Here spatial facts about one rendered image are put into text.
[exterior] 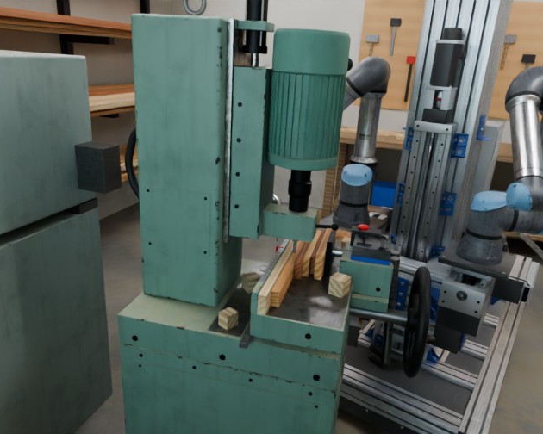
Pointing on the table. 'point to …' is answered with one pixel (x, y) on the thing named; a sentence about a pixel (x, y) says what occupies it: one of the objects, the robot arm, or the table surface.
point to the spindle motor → (307, 98)
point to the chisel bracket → (290, 223)
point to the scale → (273, 261)
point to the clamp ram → (332, 251)
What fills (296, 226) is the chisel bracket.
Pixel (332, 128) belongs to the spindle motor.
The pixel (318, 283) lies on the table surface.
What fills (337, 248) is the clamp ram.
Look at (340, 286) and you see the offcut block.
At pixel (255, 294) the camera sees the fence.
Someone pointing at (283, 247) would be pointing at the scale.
